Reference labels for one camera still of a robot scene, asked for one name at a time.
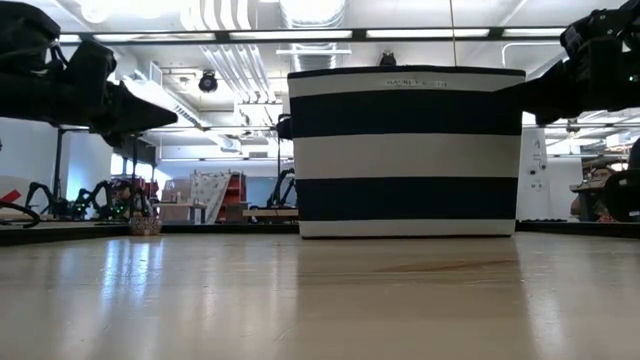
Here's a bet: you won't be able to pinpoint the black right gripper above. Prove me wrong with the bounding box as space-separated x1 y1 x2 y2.
494 37 624 126

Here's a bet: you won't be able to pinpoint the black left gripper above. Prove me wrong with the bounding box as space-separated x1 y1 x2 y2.
0 67 179 149

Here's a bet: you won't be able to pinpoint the white column unit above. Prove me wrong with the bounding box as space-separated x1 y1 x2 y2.
516 128 550 221

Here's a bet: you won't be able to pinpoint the person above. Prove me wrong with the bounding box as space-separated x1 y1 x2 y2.
110 178 154 220
569 166 617 224

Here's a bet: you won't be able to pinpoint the cardboard boxes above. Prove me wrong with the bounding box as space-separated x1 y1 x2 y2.
158 178 194 222

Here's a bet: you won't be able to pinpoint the small wooden table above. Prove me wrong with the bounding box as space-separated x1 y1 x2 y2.
153 201 209 225

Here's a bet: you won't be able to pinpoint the small round patterned container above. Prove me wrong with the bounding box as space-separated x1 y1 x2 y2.
128 215 164 237

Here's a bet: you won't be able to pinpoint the white patterned board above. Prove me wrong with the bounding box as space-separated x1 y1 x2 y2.
188 171 233 225

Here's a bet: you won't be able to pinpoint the black round chair back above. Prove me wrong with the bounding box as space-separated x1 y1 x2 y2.
602 169 640 224

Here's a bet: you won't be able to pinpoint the white ceiling pipes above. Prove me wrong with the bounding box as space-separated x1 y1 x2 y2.
179 0 277 105

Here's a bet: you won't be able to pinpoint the red shelf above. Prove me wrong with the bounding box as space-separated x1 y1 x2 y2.
215 172 249 224

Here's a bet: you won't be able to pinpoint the wooden bench top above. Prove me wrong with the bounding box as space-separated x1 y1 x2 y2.
242 208 300 219

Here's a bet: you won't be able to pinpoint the navy white striped fabric basket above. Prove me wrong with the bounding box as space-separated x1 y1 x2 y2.
276 64 527 240

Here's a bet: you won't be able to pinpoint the linear ceiling light bar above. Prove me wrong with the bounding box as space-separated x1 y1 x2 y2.
57 27 569 45

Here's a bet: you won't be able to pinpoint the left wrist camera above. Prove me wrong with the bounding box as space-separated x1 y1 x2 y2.
64 39 119 101

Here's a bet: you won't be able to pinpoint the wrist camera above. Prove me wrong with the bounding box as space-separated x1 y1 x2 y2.
559 0 640 56
64 39 119 101

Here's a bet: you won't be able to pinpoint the black vertical post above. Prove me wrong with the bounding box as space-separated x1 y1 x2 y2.
52 127 65 217

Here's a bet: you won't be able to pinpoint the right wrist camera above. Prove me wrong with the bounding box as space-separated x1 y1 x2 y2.
559 0 640 56

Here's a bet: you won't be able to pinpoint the black ceiling camera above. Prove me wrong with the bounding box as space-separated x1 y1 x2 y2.
197 69 220 95

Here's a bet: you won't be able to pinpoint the black metal table frame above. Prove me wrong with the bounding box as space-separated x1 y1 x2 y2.
0 219 640 247

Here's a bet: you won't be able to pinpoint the black cable loop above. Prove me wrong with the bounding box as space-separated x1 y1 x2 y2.
0 199 42 230

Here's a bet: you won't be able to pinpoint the silver ventilation duct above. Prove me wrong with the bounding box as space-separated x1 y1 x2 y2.
278 0 347 72

